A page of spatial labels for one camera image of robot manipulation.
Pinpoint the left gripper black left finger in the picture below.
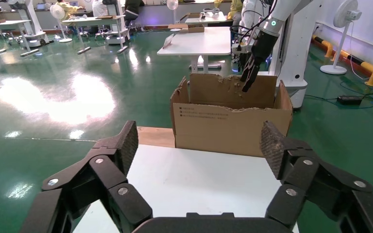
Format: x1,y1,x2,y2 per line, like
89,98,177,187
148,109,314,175
19,120,154,233

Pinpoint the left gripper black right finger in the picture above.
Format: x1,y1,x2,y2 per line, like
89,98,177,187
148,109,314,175
259,120,373,233

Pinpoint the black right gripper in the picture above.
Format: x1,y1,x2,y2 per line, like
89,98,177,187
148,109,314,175
239,30,279,93

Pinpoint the large open cardboard box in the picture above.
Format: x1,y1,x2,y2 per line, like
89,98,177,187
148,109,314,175
170,73,294,158

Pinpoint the flat cardboard box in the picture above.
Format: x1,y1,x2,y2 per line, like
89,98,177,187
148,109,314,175
168,23,205,34

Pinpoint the white robot torso column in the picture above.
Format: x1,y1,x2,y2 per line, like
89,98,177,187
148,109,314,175
268,0,324,110

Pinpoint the wooden pallet board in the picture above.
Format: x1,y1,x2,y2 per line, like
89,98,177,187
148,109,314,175
136,126,176,149

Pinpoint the white rectangular table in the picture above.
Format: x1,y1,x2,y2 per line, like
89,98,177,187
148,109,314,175
0,19,33,58
156,26,233,74
184,12,234,27
61,14,130,55

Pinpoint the person in yellow jacket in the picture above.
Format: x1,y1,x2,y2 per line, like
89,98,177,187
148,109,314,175
56,0,84,18
226,0,243,28

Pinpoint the small leaning card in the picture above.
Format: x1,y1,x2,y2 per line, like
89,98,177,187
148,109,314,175
163,33,176,50

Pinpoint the black power adapter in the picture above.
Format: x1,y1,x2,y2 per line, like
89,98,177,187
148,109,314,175
336,95,363,106

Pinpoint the white standing fan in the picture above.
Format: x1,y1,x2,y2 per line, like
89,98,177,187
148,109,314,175
49,3,73,44
166,0,182,33
320,0,363,76

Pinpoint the yellow black safety barrier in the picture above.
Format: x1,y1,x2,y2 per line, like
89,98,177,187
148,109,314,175
312,34,373,88

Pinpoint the person in dark clothes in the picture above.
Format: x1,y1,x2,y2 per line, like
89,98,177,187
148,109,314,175
123,0,145,28

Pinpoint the person in white shirt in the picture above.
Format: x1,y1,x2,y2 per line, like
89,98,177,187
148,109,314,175
91,0,110,17

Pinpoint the gray wrist camera box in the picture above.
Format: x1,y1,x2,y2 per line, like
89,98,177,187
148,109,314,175
231,42,251,55

